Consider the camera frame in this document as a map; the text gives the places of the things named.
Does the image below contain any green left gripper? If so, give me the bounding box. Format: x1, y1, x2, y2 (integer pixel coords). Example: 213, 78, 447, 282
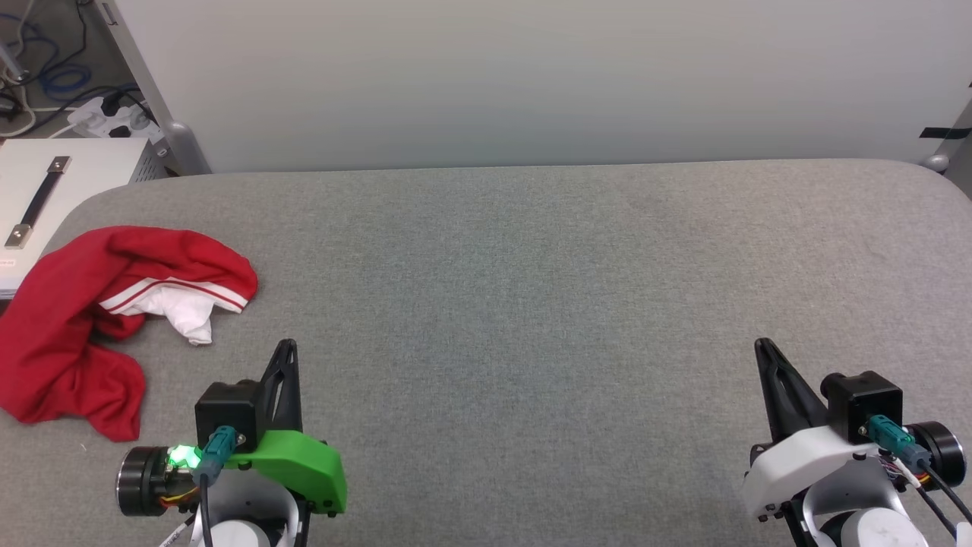
116, 340, 348, 517

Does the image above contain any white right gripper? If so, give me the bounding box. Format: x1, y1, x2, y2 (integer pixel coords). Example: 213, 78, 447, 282
743, 339, 965, 521

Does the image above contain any red and white shirt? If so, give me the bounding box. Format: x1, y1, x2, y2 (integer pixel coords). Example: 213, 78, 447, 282
0, 226, 259, 443

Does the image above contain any grey fabric cushion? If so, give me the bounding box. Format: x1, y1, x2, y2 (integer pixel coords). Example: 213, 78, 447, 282
0, 158, 972, 547

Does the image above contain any white metal case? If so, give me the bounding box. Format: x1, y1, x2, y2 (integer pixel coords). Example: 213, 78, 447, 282
0, 138, 168, 299

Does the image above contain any white power strip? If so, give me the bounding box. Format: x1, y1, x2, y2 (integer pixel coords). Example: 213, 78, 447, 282
67, 95, 164, 145

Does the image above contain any black power plug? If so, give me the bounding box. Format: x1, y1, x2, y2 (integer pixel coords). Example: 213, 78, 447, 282
101, 91, 149, 116

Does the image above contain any teal plug left camera cable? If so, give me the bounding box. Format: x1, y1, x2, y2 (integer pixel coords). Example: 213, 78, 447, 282
190, 425, 245, 547

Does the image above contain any teal plug camera cable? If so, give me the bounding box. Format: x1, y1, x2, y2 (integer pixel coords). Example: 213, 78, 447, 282
190, 425, 245, 547
866, 414, 972, 533

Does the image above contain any teal plug right camera cable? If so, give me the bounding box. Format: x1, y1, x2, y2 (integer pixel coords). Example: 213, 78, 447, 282
866, 414, 972, 533

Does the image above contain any black case handle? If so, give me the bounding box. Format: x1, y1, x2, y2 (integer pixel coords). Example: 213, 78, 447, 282
4, 156, 73, 250

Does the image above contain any white cable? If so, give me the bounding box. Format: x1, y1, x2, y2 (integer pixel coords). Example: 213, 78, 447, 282
0, 82, 40, 139

